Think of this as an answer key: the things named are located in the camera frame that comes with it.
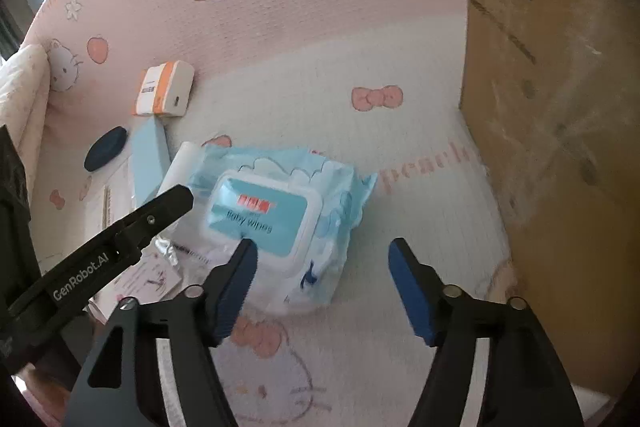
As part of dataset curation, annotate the light blue box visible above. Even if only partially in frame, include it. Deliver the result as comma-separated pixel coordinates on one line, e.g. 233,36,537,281
130,117,171,208

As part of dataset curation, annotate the orange white tissue pack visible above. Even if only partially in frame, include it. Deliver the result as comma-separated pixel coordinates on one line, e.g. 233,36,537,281
134,61,195,117

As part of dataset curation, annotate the baby wipes pack blue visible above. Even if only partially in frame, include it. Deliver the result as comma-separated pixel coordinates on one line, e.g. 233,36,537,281
161,144,378,317

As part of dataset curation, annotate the white card sleeve left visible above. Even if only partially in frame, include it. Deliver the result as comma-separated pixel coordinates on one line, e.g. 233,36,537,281
84,158,136,239

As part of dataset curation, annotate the floral card in sleeve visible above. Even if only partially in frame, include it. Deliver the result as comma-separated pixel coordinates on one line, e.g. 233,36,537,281
89,236,213,323

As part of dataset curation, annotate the white paper roll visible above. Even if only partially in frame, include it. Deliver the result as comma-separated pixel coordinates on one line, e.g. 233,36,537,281
157,142,204,196

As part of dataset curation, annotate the dark navy oval case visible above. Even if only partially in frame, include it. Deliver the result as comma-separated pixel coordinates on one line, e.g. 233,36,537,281
84,126,128,172

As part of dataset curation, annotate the cream pillow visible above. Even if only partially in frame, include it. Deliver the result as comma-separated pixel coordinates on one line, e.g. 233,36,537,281
1,44,50,178

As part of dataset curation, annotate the pink hello kitty bedsheet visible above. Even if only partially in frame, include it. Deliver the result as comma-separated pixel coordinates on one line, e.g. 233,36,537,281
26,0,510,426

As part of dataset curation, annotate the brown cardboard box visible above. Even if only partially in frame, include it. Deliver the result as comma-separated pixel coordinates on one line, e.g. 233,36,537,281
460,0,639,395

